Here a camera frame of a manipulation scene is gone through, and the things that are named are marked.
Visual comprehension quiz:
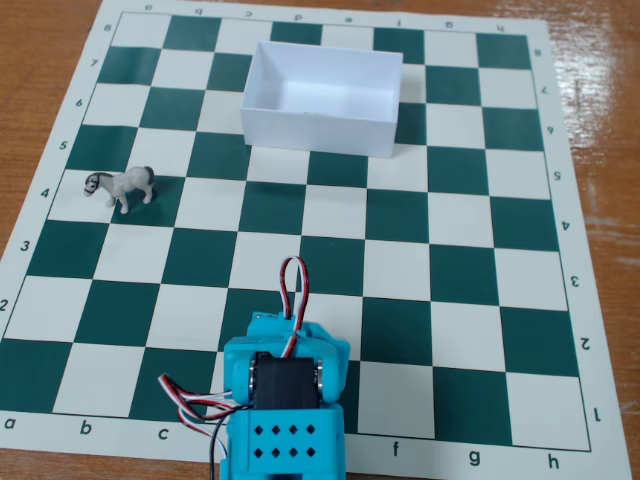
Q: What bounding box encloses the small grey white toy horse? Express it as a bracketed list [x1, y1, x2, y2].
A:
[82, 165, 157, 215]

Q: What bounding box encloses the white open rectangular box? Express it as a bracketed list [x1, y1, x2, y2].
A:
[239, 40, 405, 160]

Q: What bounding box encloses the green and white chessboard mat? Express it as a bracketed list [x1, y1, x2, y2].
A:
[0, 0, 632, 480]

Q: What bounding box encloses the red white black loop cable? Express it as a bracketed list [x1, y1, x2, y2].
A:
[277, 255, 312, 359]

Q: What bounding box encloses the red white black cable bundle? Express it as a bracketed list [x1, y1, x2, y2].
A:
[158, 372, 239, 437]

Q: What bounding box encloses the thin black cable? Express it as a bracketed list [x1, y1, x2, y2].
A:
[208, 413, 232, 480]

